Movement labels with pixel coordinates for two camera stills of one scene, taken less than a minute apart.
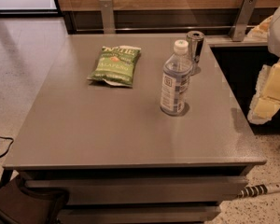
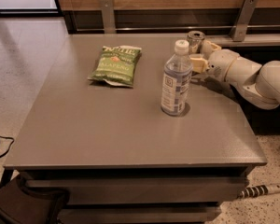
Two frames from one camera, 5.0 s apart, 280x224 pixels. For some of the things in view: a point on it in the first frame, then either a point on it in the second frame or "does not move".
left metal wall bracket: x=105 y=6 does not move
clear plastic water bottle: x=175 y=79 does not move
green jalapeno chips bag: x=116 y=64 does not move
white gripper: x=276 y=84 -> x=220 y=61
